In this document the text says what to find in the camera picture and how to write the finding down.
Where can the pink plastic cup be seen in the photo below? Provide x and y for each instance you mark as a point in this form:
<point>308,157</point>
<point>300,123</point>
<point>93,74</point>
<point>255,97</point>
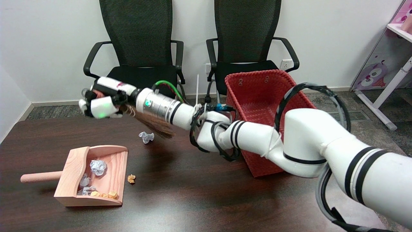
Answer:
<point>407,24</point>

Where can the white wall socket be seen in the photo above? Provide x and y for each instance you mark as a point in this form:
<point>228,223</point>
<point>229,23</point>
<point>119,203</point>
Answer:
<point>208,67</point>
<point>285,64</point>

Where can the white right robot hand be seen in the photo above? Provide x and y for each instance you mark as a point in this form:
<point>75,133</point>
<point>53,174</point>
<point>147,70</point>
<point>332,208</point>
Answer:
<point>103,108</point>

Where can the white paper ball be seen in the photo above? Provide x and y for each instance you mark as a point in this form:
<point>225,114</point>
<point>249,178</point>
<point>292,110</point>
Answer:
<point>98,167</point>
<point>86,190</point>
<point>84,180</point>
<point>146,137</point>

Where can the metal floor vent grille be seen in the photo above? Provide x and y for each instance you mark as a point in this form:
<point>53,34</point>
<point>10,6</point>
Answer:
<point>359,116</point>

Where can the wooden dustpan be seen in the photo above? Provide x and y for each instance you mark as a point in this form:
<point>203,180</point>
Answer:
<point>109,161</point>

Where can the pink white children's desk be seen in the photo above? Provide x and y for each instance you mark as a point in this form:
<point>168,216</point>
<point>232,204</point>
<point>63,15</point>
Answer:
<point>373,74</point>

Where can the black mesh office chair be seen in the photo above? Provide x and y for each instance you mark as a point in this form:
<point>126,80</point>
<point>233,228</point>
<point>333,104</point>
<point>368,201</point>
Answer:
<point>138,32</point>
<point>244,32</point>

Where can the red woven basket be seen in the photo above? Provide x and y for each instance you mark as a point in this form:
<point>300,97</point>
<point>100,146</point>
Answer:
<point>254,90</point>

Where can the brown straw hand broom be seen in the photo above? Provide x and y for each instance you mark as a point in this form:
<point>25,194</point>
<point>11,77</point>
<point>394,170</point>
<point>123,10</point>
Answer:
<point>154,124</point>

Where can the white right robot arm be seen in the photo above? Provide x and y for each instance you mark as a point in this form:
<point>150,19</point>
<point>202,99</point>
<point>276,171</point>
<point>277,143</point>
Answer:
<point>305,138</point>

